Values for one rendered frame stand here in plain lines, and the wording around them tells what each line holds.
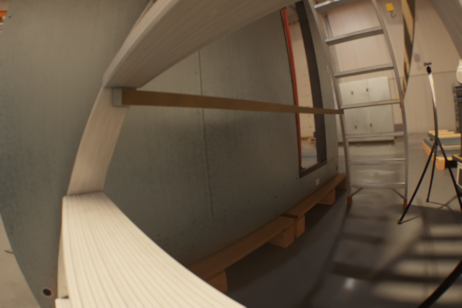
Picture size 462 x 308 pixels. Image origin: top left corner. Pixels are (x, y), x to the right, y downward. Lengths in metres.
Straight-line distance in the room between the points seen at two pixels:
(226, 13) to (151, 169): 0.65
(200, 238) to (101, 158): 0.65
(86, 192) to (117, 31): 0.59
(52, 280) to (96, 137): 0.59
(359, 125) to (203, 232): 6.81
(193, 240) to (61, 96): 0.74
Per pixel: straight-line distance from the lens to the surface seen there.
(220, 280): 0.98
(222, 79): 1.00
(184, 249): 0.92
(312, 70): 2.11
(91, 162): 0.40
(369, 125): 7.31
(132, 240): 0.20
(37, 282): 0.86
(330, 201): 1.98
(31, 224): 0.76
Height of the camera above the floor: 0.71
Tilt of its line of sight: level
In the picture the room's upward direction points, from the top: 5 degrees counter-clockwise
